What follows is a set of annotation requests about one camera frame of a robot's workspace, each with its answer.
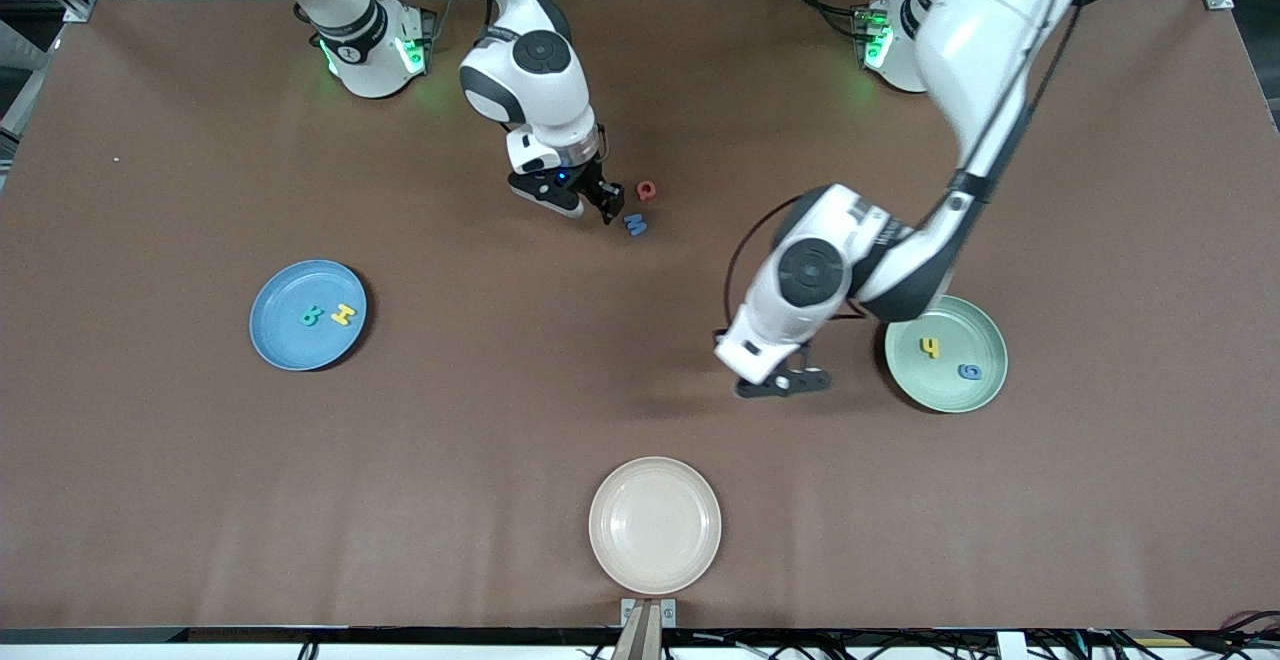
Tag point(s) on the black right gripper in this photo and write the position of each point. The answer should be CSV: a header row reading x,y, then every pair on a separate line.
x,y
598,185

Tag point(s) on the yellow letter h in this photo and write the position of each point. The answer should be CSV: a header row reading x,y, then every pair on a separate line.
x,y
930,347
343,314

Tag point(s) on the small blue round letter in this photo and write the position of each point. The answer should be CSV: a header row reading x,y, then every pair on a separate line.
x,y
968,372

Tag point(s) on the green letter B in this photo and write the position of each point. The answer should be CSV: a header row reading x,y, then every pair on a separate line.
x,y
311,316

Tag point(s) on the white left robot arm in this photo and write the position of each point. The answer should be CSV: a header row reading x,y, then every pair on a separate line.
x,y
812,272

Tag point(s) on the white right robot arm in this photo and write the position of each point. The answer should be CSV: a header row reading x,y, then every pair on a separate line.
x,y
540,52

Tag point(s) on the green plate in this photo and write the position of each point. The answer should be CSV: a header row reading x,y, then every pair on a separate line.
x,y
950,390

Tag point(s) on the beige plate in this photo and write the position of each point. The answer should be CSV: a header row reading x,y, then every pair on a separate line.
x,y
655,525

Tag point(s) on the blue plate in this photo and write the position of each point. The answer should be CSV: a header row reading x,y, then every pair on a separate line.
x,y
285,330

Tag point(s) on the blue letter M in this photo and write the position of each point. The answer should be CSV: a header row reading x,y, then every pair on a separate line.
x,y
635,225

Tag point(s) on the red round letter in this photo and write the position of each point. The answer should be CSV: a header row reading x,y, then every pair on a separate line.
x,y
646,190

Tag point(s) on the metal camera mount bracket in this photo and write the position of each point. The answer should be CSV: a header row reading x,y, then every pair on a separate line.
x,y
648,630

